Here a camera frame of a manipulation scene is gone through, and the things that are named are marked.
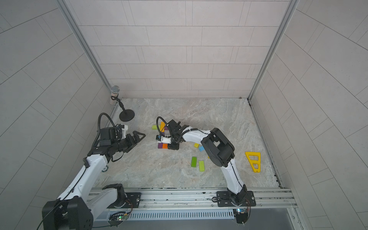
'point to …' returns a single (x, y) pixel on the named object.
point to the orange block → (165, 145)
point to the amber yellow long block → (162, 124)
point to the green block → (193, 161)
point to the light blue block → (201, 148)
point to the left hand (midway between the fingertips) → (143, 137)
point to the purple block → (160, 145)
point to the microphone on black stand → (127, 115)
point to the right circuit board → (241, 215)
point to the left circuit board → (117, 218)
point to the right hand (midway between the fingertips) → (170, 143)
